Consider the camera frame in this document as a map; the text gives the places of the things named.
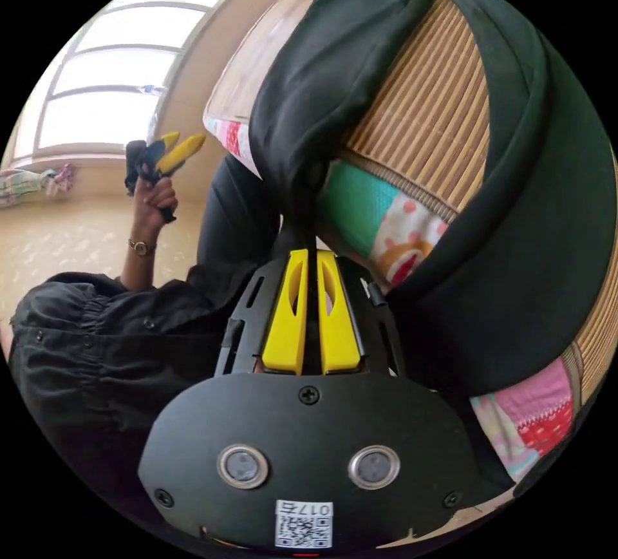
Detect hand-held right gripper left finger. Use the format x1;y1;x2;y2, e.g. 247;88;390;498
261;249;310;375

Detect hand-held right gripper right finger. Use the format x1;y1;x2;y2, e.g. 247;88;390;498
316;251;368;375

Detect plaid cloth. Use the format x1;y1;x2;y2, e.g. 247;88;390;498
0;162;76;210

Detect person's left forearm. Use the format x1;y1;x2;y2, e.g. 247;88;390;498
118;238;159;290

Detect person's left hand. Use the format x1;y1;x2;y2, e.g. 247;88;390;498
130;176;179;244

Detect window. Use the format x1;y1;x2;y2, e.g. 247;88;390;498
9;0;258;169

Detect black pants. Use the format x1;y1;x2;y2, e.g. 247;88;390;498
248;0;615;399

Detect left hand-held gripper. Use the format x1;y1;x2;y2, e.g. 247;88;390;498
124;131;207;225

